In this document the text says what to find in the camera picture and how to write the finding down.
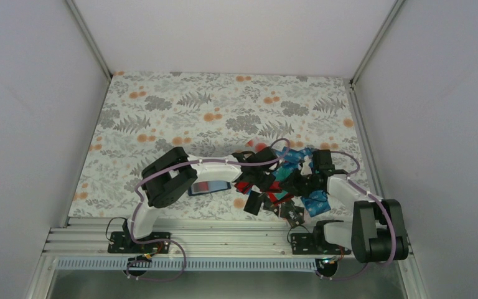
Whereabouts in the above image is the dark blue card holder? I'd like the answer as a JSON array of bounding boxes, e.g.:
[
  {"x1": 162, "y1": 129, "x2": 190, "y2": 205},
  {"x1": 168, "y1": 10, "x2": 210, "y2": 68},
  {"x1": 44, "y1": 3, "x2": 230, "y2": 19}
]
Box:
[{"x1": 187, "y1": 181, "x2": 231, "y2": 196}]

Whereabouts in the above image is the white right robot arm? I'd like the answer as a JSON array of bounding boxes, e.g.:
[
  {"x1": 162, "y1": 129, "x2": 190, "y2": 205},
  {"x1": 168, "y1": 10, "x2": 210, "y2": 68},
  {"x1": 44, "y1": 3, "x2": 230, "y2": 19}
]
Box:
[{"x1": 280, "y1": 171, "x2": 410, "y2": 263}]

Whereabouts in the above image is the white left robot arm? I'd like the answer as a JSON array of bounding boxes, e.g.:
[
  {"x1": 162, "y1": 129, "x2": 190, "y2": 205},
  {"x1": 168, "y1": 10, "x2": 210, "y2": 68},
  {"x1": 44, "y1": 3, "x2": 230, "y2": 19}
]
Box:
[{"x1": 123, "y1": 147, "x2": 283, "y2": 252}]

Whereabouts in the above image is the red card left of pile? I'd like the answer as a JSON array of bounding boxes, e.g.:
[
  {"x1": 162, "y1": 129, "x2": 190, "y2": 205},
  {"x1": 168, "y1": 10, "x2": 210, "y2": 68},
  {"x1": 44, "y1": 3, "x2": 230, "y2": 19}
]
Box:
[{"x1": 234, "y1": 182, "x2": 253, "y2": 194}]

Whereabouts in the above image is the teal card in pile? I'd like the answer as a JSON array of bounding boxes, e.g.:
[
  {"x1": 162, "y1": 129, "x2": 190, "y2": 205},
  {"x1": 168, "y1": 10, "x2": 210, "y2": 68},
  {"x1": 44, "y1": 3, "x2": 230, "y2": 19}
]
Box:
[{"x1": 273, "y1": 164, "x2": 299, "y2": 182}]

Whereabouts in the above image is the blue card right pile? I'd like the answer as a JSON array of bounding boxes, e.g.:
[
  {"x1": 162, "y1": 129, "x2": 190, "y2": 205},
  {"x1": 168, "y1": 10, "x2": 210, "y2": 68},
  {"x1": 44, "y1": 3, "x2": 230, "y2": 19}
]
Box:
[{"x1": 301, "y1": 191, "x2": 331, "y2": 217}]

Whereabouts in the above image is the black card lower pile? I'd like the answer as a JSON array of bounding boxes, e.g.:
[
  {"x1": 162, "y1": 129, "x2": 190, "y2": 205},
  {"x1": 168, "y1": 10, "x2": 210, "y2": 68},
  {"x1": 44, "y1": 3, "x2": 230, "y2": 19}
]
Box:
[{"x1": 243, "y1": 191, "x2": 264, "y2": 216}]

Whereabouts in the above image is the black patterned card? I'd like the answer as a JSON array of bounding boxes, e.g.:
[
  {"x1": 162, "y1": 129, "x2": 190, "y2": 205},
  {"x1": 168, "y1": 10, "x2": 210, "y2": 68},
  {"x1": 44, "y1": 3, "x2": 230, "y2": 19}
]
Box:
[{"x1": 279, "y1": 202, "x2": 304, "y2": 228}]

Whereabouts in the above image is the floral patterned table mat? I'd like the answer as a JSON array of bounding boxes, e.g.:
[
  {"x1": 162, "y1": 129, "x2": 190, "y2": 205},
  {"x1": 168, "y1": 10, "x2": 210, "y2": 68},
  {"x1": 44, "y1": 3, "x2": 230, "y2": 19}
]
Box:
[{"x1": 69, "y1": 71, "x2": 363, "y2": 218}]

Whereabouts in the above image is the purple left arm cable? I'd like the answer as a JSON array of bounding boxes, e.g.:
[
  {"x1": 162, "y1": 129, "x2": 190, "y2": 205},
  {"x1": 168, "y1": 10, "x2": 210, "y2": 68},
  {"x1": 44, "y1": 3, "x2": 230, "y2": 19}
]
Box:
[{"x1": 133, "y1": 138, "x2": 291, "y2": 238}]

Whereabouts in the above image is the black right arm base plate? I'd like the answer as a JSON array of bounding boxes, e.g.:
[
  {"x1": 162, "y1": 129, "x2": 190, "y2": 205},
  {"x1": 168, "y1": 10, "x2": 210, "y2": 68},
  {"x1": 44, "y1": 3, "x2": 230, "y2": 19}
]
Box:
[{"x1": 288, "y1": 233, "x2": 352, "y2": 255}]

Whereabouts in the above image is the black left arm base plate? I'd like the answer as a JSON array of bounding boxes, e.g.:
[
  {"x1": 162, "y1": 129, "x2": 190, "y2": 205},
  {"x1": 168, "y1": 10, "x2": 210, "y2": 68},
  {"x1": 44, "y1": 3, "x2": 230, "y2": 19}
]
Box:
[{"x1": 107, "y1": 231, "x2": 171, "y2": 254}]

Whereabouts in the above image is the aluminium rail frame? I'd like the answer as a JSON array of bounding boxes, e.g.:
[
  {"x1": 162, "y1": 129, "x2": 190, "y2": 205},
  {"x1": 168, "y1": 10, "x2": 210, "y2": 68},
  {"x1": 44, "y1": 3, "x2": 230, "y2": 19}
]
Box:
[{"x1": 43, "y1": 217, "x2": 414, "y2": 259}]

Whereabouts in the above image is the grey slotted cable duct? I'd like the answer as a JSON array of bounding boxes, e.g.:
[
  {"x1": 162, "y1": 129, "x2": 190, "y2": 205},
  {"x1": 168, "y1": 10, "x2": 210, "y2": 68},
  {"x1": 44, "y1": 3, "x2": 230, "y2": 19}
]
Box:
[{"x1": 55, "y1": 257, "x2": 317, "y2": 272}]

